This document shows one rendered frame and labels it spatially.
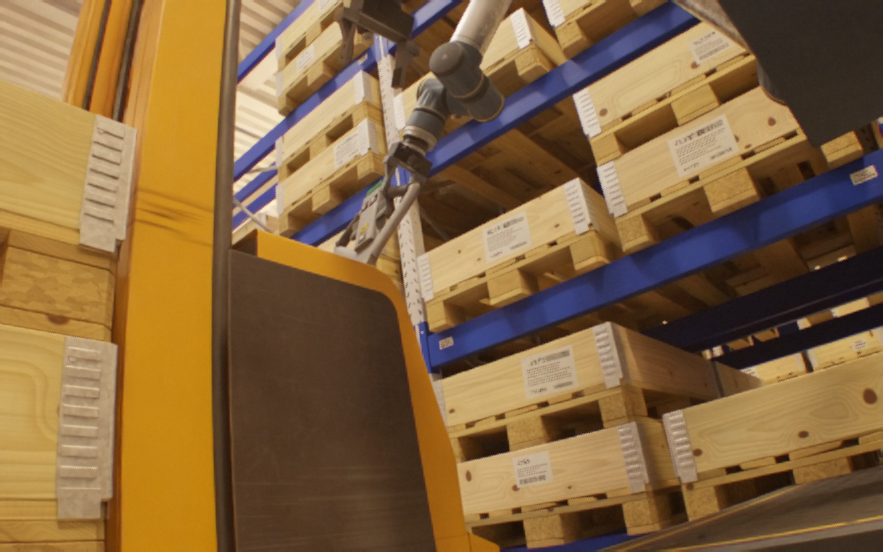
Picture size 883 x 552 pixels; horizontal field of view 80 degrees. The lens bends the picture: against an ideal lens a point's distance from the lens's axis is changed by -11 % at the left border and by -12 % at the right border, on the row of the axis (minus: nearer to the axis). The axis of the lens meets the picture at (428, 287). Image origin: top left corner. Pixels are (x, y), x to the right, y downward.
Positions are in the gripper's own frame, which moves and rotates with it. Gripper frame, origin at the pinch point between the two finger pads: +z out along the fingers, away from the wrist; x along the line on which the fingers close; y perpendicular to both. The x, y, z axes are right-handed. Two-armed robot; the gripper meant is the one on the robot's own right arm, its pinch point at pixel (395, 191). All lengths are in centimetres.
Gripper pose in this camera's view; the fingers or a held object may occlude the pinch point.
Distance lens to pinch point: 177.8
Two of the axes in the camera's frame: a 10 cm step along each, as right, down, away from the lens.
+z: -3.9, 9.1, -1.3
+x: 7.7, 4.0, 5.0
